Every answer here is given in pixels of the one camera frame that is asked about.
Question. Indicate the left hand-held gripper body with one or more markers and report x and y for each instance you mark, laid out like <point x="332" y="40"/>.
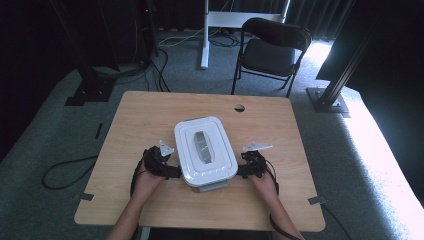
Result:
<point x="155" y="161"/>

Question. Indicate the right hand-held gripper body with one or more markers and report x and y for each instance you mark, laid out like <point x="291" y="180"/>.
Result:
<point x="256" y="165"/>

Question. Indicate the white box lid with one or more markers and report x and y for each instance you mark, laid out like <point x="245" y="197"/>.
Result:
<point x="186" y="160"/>

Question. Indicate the translucent grey storage box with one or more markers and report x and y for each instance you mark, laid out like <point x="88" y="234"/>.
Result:
<point x="213" y="186"/>

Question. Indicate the person's left hand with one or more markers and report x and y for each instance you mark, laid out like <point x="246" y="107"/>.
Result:
<point x="145" y="185"/>

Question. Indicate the person's right hand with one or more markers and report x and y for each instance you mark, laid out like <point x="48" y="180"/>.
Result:
<point x="268" y="188"/>

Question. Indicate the black tape strip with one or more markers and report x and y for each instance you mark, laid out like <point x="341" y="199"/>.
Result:
<point x="98" y="130"/>

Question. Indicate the person's dark clothing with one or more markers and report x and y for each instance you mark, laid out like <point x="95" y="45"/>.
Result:
<point x="206" y="235"/>

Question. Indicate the black metal stand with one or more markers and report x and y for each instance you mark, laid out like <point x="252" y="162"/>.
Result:
<point x="328" y="100"/>
<point x="91" y="90"/>

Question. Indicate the black folding chair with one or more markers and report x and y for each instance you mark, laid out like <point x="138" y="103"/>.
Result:
<point x="270" y="56"/>

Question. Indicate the dark equipment stand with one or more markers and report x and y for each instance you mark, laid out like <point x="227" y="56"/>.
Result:
<point x="146" y="33"/>

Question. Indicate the white desk frame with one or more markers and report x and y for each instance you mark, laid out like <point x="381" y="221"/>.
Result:
<point x="233" y="19"/>

